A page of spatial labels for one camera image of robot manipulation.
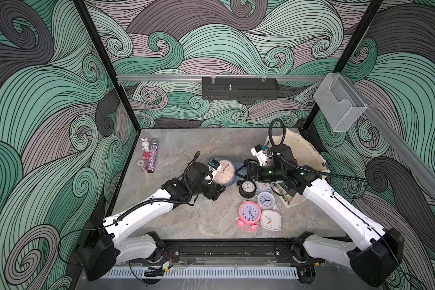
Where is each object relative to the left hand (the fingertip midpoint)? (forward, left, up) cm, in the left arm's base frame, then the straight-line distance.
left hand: (218, 181), depth 77 cm
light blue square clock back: (-1, -8, +12) cm, 14 cm away
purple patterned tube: (+22, +38, -14) cm, 46 cm away
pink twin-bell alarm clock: (-9, -15, -14) cm, 22 cm away
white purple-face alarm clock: (-3, -23, -14) cm, 27 cm away
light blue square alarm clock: (+4, -23, -14) cm, 27 cm away
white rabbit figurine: (+24, +42, -15) cm, 51 cm away
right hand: (0, -9, +6) cm, 11 cm away
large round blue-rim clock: (+2, -3, +4) cm, 5 cm away
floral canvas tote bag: (+13, -41, +4) cm, 43 cm away
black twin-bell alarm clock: (+4, -15, -14) cm, 21 cm away
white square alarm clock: (-12, -24, -14) cm, 30 cm away
